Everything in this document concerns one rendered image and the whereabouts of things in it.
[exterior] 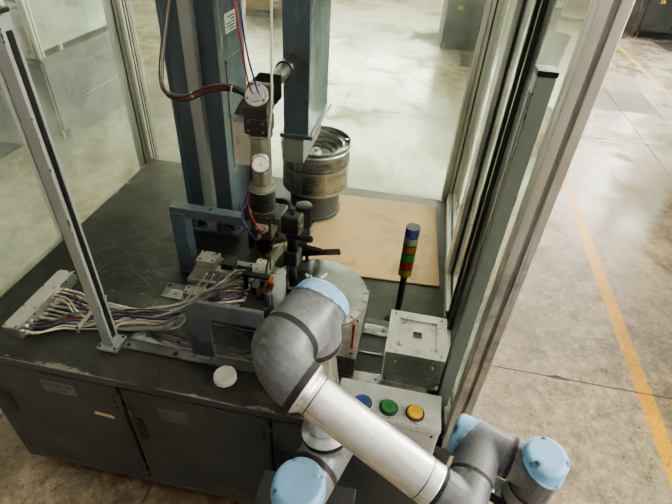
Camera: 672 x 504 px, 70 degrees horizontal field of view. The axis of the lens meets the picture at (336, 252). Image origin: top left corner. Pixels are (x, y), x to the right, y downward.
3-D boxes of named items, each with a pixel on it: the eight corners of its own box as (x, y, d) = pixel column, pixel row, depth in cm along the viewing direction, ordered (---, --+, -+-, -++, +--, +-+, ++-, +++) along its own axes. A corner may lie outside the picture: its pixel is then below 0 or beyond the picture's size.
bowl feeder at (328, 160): (351, 197, 238) (357, 129, 216) (340, 232, 214) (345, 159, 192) (291, 188, 241) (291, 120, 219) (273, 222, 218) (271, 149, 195)
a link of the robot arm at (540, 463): (526, 423, 84) (577, 446, 81) (508, 455, 91) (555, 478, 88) (516, 460, 78) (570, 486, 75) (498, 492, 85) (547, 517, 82)
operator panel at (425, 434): (432, 426, 140) (442, 396, 131) (430, 462, 131) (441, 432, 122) (338, 408, 143) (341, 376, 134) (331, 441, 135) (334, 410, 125)
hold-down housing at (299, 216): (304, 261, 146) (305, 205, 133) (298, 270, 142) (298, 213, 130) (287, 256, 147) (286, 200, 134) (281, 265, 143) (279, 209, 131)
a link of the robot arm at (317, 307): (293, 477, 117) (255, 307, 86) (324, 430, 127) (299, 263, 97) (336, 499, 111) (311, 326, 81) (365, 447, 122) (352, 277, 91)
